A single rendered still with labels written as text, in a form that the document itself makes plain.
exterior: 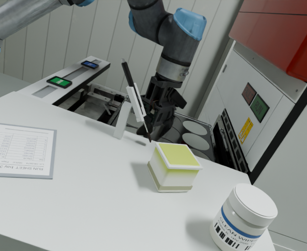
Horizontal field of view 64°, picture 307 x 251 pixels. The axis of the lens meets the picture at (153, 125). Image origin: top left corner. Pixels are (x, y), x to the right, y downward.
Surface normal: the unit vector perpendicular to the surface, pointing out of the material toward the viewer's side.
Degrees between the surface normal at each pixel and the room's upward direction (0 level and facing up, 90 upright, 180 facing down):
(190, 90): 90
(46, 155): 0
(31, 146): 0
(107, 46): 90
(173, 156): 0
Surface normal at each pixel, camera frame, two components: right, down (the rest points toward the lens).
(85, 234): 0.32, -0.84
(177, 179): 0.32, 0.53
